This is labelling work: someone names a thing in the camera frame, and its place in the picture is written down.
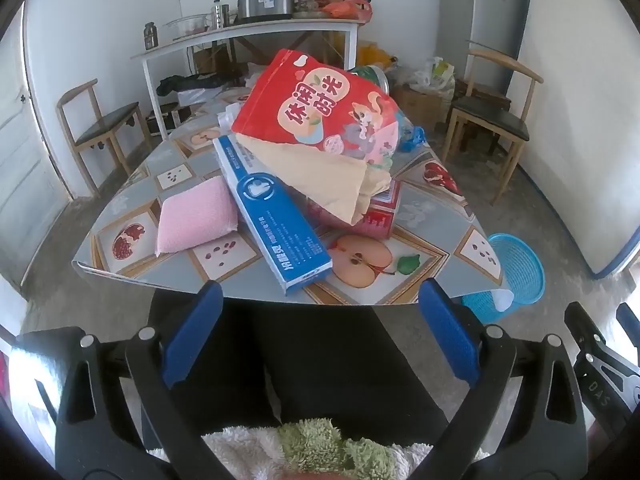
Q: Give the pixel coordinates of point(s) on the pink sponge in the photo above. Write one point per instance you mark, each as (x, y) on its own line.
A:
(195, 215)

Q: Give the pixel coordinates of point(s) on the white green towel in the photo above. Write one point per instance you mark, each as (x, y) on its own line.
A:
(240, 450)

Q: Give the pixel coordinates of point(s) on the black bag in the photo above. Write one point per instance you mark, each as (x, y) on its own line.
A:
(182, 84)

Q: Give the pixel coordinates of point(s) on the blue plastic wrapper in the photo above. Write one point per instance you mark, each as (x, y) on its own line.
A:
(414, 139)

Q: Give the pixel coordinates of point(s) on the glass jar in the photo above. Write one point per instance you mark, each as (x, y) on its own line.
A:
(150, 36)

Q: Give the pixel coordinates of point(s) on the yellow plastic bag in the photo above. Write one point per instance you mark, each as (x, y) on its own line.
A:
(372, 54)

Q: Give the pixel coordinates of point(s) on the clear plastic container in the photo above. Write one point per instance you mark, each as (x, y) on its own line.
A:
(187, 26)

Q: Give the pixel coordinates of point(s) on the white foam sheet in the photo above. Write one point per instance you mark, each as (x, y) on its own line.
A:
(197, 96)

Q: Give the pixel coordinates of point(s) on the pink clear wrapper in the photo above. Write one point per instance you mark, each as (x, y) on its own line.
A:
(322, 215)

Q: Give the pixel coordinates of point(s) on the beige cloth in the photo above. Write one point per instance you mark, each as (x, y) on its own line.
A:
(320, 175)

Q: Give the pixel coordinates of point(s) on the fruit print tablecloth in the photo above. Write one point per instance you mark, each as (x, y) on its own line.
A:
(430, 210)

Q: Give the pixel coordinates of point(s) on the red snack bag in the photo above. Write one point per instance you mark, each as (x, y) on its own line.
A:
(310, 105)

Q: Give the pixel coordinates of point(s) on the blue plastic basket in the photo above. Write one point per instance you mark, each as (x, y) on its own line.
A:
(520, 270)

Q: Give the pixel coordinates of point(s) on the white panel blue edge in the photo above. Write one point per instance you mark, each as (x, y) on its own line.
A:
(575, 110)

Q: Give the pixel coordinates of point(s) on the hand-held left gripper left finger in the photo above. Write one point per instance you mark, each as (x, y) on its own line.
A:
(195, 332)

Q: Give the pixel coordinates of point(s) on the wooden chair dark seat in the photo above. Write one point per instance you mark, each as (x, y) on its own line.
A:
(492, 115)
(107, 122)

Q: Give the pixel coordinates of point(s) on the grey refrigerator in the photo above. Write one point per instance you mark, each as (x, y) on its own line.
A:
(495, 15)

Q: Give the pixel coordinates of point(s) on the clear plastic bag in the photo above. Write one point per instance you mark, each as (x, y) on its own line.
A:
(231, 116)

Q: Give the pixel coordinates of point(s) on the person's legs black pants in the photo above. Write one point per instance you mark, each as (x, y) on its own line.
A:
(325, 350)

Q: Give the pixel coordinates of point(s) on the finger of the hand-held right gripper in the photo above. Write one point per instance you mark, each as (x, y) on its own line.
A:
(630, 320)
(587, 330)

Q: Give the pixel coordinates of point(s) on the steel flask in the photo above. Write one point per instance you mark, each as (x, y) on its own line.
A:
(221, 16)

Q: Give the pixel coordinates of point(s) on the small brown cardboard box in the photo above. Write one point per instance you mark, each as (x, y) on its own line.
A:
(210, 60)

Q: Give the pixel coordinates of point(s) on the white side table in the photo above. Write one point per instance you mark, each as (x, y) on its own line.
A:
(240, 32)

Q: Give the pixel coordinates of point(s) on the blue white toothpaste box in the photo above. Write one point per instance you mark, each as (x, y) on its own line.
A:
(270, 210)

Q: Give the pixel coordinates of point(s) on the white plastic bag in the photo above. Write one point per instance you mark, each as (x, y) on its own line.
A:
(430, 74)

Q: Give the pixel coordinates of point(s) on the clear wrapper red label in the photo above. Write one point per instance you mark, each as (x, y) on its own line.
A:
(380, 220)

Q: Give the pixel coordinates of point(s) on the silver rice cooker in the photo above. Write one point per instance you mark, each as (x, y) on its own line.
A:
(265, 4)

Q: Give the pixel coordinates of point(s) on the orange plastic bag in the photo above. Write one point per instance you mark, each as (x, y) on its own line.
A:
(345, 9)

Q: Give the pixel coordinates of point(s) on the white door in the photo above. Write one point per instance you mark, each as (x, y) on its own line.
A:
(22, 150)

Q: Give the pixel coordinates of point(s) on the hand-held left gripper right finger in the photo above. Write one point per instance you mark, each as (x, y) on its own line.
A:
(447, 335)

